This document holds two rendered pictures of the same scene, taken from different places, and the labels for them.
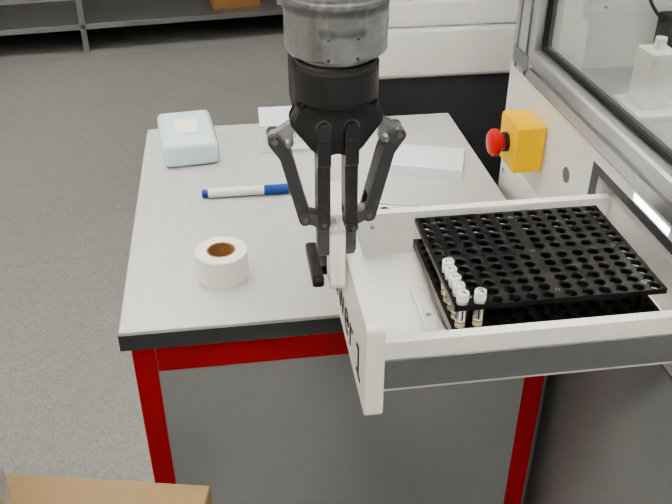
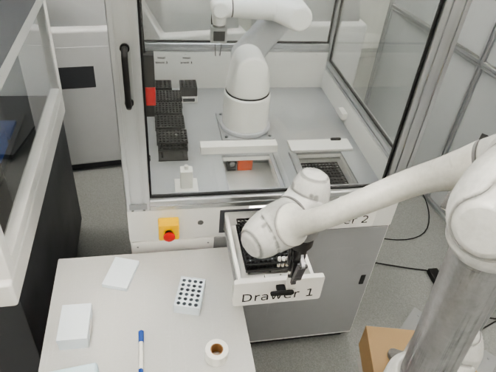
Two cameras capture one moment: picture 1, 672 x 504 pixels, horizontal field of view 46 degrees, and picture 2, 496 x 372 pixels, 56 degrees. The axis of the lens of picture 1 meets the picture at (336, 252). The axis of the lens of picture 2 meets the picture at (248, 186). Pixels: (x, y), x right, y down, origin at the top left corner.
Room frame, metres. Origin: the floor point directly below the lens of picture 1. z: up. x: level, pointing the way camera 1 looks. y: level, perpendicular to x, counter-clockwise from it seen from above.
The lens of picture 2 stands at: (0.92, 0.94, 2.05)
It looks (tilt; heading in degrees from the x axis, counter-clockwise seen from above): 38 degrees down; 264
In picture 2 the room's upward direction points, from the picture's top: 6 degrees clockwise
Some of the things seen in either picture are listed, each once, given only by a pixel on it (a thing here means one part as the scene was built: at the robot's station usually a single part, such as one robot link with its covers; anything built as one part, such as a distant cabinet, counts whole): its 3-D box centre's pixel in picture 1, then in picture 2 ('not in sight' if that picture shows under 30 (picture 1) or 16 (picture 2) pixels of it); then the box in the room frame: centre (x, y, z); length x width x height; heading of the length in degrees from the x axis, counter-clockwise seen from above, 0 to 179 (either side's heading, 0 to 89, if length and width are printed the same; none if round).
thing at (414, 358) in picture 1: (535, 277); (264, 244); (0.73, -0.22, 0.86); 0.40 x 0.26 x 0.06; 98
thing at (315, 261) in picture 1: (325, 263); (281, 289); (0.70, 0.01, 0.91); 0.07 x 0.04 x 0.01; 8
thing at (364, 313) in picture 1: (350, 286); (277, 289); (0.70, -0.02, 0.87); 0.29 x 0.02 x 0.11; 8
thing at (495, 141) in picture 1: (497, 142); (169, 235); (1.07, -0.24, 0.88); 0.04 x 0.03 x 0.04; 8
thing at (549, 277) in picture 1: (528, 275); (265, 245); (0.73, -0.21, 0.87); 0.22 x 0.18 x 0.06; 98
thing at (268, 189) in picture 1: (245, 190); (141, 350); (1.12, 0.14, 0.77); 0.14 x 0.02 x 0.02; 98
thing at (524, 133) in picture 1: (519, 140); (168, 229); (1.07, -0.27, 0.88); 0.07 x 0.05 x 0.07; 8
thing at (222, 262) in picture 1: (222, 262); (216, 353); (0.89, 0.15, 0.78); 0.07 x 0.07 x 0.04
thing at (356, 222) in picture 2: not in sight; (339, 215); (0.43, -0.38, 0.87); 0.29 x 0.02 x 0.11; 8
